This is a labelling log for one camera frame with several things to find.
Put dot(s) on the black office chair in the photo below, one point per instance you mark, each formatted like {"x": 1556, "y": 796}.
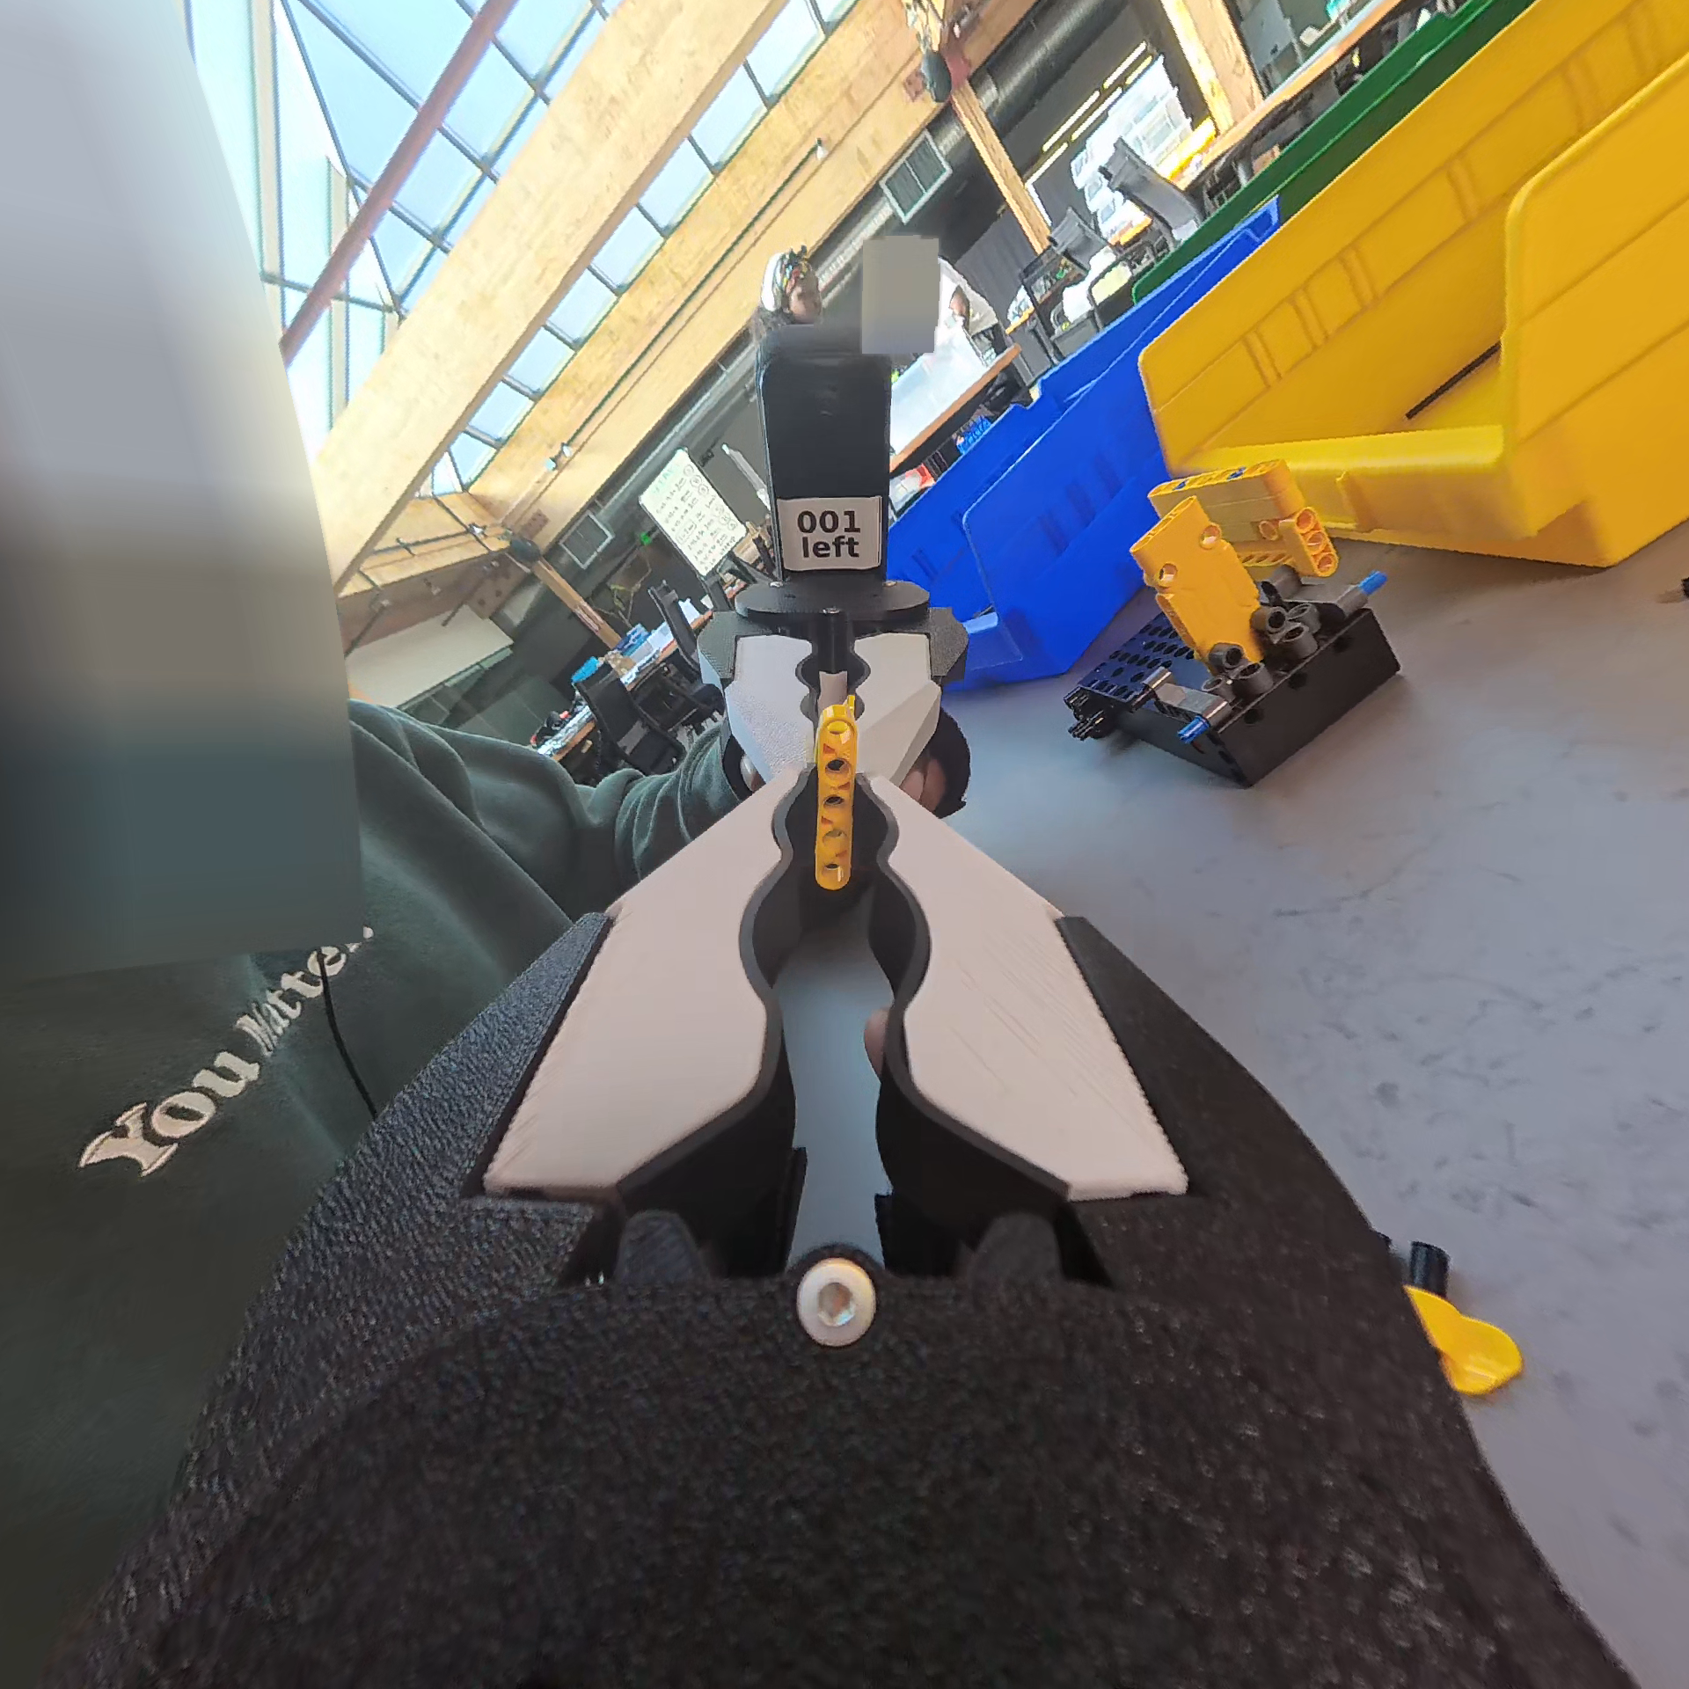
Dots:
{"x": 635, "y": 720}

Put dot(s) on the yellow lego beam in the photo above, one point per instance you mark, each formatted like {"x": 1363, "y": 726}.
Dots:
{"x": 838, "y": 792}

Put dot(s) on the yellow curved lego panel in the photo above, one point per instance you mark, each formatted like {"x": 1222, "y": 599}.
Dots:
{"x": 1473, "y": 1354}

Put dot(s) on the white flipchart board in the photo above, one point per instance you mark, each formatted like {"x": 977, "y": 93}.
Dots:
{"x": 689, "y": 516}

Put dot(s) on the person's left hand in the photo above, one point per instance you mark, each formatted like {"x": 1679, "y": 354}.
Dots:
{"x": 931, "y": 784}

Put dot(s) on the wooden top table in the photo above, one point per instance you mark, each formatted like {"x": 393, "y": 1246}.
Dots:
{"x": 949, "y": 409}

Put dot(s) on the green plastic bin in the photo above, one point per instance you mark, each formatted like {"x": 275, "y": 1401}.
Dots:
{"x": 1320, "y": 145}

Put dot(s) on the black and yellow lego assembly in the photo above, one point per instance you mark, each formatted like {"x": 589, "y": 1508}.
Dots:
{"x": 1268, "y": 713}

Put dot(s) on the person's right hand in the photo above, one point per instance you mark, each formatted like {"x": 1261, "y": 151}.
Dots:
{"x": 879, "y": 1040}

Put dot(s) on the black lego axle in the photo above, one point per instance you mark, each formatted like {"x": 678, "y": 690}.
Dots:
{"x": 1452, "y": 385}

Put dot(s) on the wooden pillar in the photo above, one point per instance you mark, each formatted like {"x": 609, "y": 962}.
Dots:
{"x": 1217, "y": 59}
{"x": 1000, "y": 165}

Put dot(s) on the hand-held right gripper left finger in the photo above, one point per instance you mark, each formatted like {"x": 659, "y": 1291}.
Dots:
{"x": 646, "y": 1042}

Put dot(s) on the person's left forearm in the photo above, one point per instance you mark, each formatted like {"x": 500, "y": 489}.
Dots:
{"x": 660, "y": 820}

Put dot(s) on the yellow plastic bin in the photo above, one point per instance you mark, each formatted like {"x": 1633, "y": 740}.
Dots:
{"x": 1387, "y": 330}

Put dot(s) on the blue plastic bin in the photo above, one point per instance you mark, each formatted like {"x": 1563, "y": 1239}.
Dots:
{"x": 1056, "y": 528}

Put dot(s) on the black lego pin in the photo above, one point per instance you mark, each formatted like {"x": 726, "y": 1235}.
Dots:
{"x": 1429, "y": 1263}

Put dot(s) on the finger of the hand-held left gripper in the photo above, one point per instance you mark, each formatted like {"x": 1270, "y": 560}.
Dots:
{"x": 764, "y": 701}
{"x": 904, "y": 701}

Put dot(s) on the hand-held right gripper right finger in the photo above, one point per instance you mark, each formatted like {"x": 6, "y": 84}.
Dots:
{"x": 1030, "y": 1042}

